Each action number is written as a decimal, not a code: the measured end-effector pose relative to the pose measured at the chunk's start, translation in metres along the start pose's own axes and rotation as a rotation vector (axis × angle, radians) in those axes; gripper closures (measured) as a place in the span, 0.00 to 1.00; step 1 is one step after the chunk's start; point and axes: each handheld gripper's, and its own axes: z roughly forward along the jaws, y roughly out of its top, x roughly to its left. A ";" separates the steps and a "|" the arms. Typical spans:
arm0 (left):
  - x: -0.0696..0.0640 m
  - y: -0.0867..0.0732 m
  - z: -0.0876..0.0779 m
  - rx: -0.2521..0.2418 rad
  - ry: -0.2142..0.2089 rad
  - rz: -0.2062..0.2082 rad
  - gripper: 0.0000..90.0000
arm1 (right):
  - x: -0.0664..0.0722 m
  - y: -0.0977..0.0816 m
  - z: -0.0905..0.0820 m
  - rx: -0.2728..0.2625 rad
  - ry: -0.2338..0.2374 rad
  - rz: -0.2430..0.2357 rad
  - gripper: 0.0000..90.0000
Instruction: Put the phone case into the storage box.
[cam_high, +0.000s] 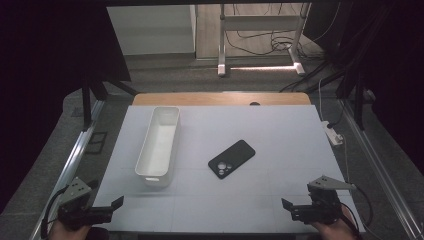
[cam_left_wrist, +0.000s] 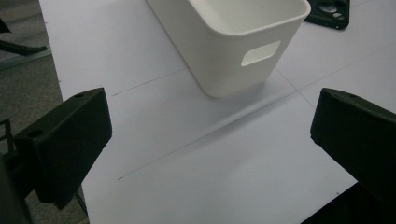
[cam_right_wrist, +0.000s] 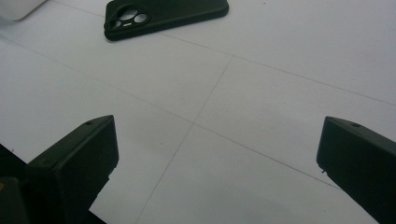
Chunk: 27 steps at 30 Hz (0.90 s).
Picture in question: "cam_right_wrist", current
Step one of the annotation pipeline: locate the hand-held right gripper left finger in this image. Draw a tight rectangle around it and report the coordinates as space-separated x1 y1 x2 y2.
27 114 120 224

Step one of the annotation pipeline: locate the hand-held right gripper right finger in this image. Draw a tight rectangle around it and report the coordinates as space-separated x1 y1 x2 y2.
316 116 396 224

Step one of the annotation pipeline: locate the white plastic bin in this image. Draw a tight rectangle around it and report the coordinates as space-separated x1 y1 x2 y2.
0 0 47 22

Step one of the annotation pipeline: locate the black phone case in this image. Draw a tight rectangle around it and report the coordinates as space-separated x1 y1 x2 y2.
103 0 230 42

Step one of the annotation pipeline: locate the white table mat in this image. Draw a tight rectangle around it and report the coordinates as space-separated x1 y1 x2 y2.
0 0 396 224

